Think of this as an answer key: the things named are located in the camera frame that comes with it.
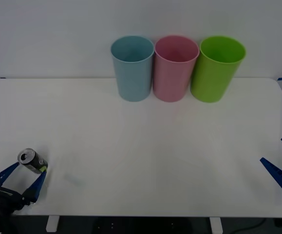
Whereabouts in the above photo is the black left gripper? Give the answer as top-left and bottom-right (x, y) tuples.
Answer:
(0, 161), (47, 215)

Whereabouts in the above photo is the black drink can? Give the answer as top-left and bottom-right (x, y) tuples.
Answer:
(18, 147), (49, 175)

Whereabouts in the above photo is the white table leg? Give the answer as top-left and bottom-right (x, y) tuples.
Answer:
(209, 216), (223, 234)
(45, 215), (60, 233)

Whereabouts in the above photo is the green plastic bin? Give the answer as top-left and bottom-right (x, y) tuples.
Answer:
(189, 35), (247, 103)

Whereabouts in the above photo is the pink plastic bin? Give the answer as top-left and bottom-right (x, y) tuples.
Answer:
(154, 35), (200, 103)

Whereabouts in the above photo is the pale blue plastic bin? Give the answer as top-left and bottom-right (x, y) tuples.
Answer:
(110, 35), (155, 102)

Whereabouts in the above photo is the black floor cable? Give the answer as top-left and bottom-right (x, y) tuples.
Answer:
(228, 217), (267, 232)

